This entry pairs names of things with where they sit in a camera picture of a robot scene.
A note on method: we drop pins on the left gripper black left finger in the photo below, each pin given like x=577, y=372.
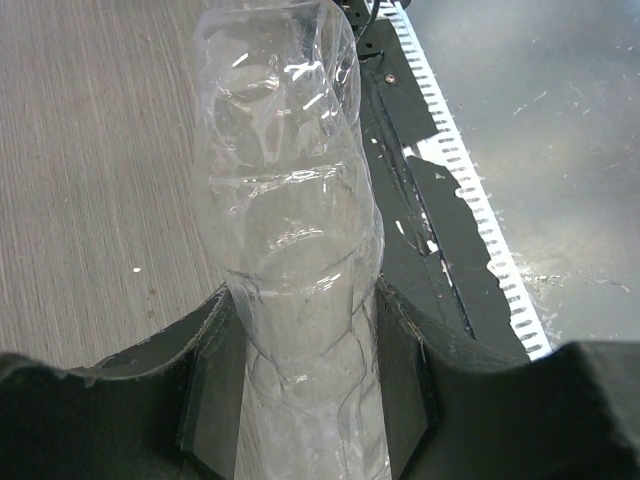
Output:
x=166, y=408

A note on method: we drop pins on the clear plastic bottle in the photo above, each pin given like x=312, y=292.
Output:
x=284, y=203

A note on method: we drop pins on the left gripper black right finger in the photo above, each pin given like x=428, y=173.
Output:
x=456, y=409

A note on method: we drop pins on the white slotted cable duct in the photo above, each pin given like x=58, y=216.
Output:
x=447, y=149

